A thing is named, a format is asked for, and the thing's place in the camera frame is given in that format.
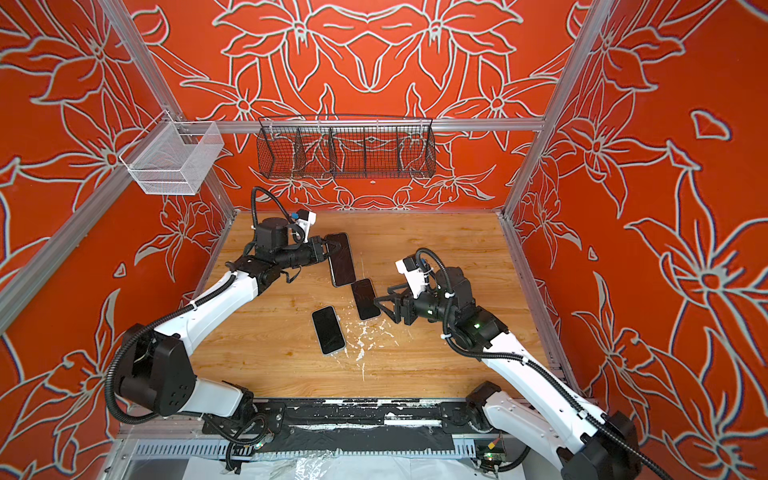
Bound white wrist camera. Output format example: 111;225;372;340
290;209;316;244
395;256;429;299

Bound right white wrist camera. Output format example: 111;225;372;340
395;256;429;299

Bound phone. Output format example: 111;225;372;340
351;278;381;321
312;306;346;355
326;233;357;288

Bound black wire basket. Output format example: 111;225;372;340
256;115;437;180

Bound phone in pink case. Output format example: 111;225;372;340
351;278;381;321

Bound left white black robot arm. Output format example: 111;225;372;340
104;205;341;425

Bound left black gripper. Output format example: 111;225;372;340
276;237;340;271

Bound small green circuit board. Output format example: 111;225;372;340
476;441;506;471

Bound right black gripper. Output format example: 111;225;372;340
373;281;460;328

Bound phone in white case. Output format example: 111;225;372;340
312;306;346;355

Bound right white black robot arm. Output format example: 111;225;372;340
374;248;670;479

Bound aluminium frame rails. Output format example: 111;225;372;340
1;1;592;479

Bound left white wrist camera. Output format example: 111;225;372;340
290;209;316;244

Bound clear plastic bin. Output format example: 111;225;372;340
119;122;224;196

